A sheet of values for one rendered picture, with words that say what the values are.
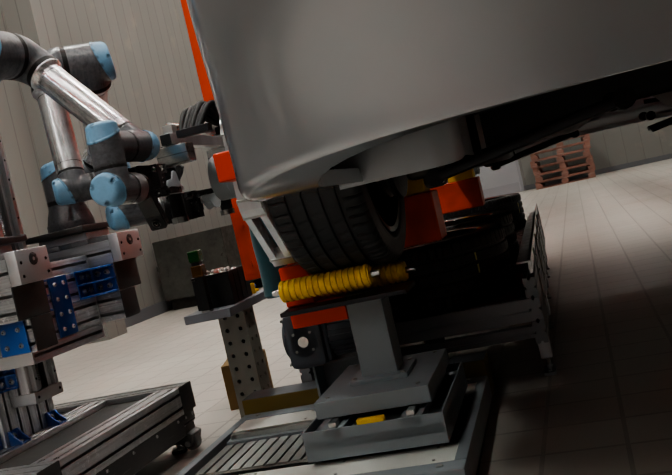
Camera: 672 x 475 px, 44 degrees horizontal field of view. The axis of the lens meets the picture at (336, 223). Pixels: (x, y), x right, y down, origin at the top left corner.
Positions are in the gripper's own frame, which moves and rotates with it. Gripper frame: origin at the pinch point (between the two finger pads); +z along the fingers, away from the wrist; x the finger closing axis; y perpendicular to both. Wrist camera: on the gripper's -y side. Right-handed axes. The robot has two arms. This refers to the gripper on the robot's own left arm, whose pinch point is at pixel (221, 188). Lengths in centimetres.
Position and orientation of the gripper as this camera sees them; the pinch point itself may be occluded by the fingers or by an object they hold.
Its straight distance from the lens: 253.3
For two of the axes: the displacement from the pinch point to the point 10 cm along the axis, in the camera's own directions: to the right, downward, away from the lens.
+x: 5.1, -0.9, -8.6
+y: 2.2, 9.7, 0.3
